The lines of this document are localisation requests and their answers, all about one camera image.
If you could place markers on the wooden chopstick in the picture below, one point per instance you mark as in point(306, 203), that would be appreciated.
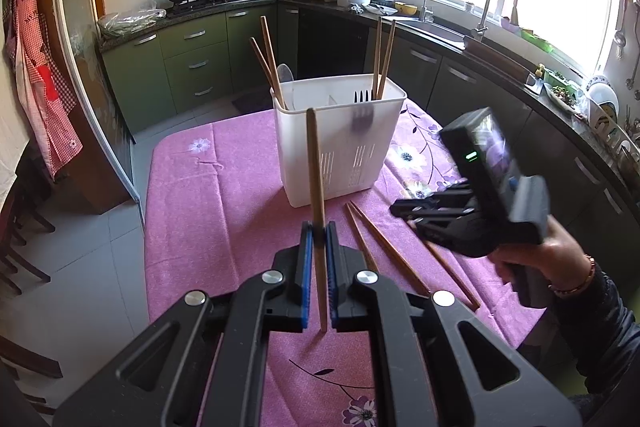
point(390, 249)
point(386, 57)
point(316, 187)
point(376, 57)
point(272, 62)
point(265, 67)
point(361, 239)
point(452, 274)

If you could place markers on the steel kitchen sink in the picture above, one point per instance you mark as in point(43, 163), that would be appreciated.
point(440, 32)

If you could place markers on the black gas stove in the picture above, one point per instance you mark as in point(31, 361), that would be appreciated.
point(210, 3)

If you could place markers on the green container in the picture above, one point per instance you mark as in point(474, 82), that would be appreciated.
point(537, 39)

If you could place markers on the yellow bowl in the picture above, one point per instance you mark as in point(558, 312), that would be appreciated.
point(407, 9)

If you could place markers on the sliding glass door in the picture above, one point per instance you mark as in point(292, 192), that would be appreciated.
point(80, 32)

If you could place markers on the plastic bag of vegetables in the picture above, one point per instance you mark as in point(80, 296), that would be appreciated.
point(130, 22)

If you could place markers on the dark kitchen countertop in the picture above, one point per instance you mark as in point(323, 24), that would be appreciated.
point(500, 72)

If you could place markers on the person's right forearm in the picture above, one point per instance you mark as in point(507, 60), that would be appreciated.
point(600, 337)

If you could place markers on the hanging metal ladles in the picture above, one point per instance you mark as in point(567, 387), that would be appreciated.
point(622, 37)

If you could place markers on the red checkered apron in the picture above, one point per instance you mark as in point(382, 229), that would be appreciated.
point(40, 72)

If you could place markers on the dark floor mat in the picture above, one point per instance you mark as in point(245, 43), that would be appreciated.
point(252, 99)

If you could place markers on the plate of food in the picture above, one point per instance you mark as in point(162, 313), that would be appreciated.
point(565, 94)

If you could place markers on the white plastic utensil holder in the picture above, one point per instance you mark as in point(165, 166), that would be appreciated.
point(330, 147)

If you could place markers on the green lower cabinets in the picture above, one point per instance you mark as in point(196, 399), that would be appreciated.
point(195, 62)

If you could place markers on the person's right hand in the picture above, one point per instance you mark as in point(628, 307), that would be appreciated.
point(560, 257)

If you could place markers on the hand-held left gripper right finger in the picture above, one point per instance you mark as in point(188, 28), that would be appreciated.
point(334, 287)

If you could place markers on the dark wooden chair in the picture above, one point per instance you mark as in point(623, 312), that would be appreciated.
point(25, 357)
point(25, 232)

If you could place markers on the white hanging sheet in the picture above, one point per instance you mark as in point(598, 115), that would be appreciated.
point(10, 117)

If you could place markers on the purple floral tablecloth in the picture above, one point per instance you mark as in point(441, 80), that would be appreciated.
point(225, 207)

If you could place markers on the clear plastic spoon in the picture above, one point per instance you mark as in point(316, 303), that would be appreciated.
point(285, 74)

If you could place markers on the dish rack with dishes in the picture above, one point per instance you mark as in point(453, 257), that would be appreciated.
point(612, 122)

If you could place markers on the black plastic fork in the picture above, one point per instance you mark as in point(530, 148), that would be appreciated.
point(362, 96)

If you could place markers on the white bowl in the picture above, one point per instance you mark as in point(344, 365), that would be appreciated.
point(380, 9)

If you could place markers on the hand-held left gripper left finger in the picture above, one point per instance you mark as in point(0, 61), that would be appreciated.
point(306, 277)

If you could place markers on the dark lower cabinets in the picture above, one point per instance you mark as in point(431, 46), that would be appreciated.
point(475, 97)

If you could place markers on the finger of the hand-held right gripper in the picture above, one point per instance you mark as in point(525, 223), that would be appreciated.
point(450, 232)
point(430, 204)

